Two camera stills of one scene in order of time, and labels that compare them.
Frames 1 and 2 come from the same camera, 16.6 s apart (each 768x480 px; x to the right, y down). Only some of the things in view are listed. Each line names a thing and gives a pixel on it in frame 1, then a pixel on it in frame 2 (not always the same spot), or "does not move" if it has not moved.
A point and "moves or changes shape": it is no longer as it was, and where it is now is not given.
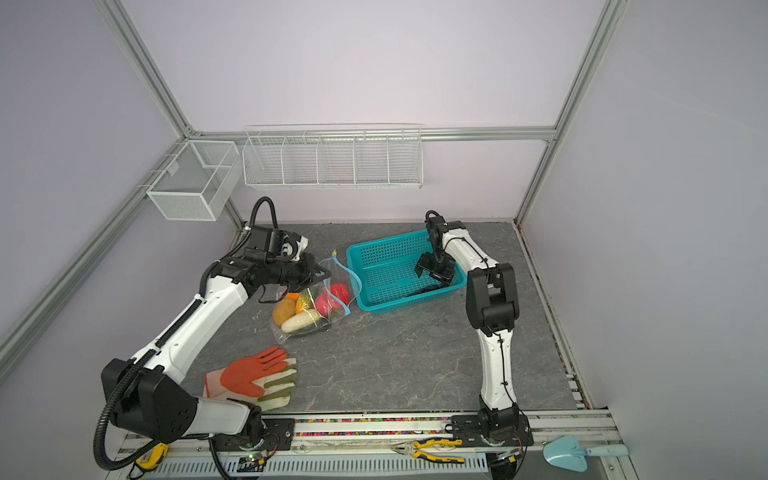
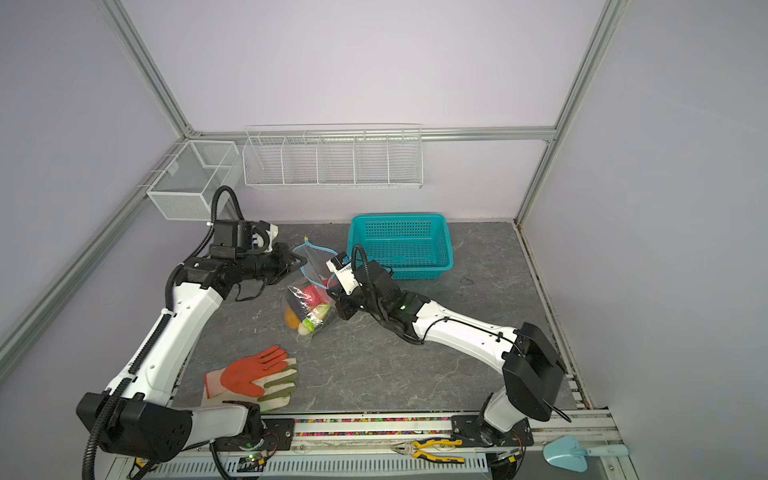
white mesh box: (194, 183) does not move
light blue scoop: (566, 452) does not move
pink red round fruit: (327, 303) moves or changes shape
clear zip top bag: (318, 304) moves or changes shape
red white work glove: (266, 379) does not move
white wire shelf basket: (383, 156) does not move
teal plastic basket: (383, 278) moves or changes shape
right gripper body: (439, 267) → (352, 305)
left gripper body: (294, 273) → (272, 266)
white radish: (300, 321) moves or changes shape
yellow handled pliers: (414, 446) does not move
